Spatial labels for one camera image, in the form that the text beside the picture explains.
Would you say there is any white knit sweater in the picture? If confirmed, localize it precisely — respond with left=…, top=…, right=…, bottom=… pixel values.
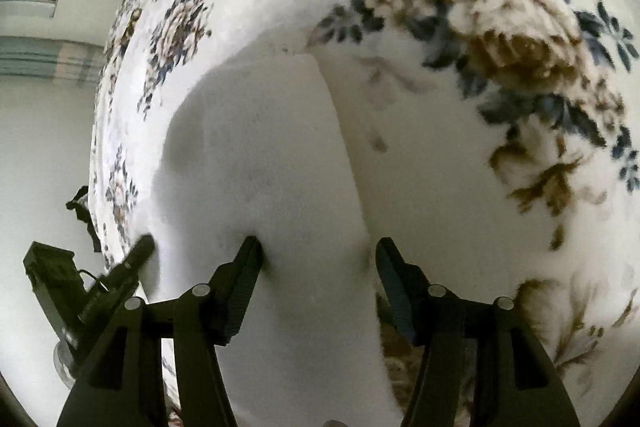
left=132, top=46, right=402, bottom=426

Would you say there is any left green curtain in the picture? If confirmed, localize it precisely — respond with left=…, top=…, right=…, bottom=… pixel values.
left=1, top=0, right=103, bottom=86

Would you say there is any floral bed blanket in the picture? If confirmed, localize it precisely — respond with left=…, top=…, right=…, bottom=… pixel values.
left=89, top=0, right=639, bottom=426

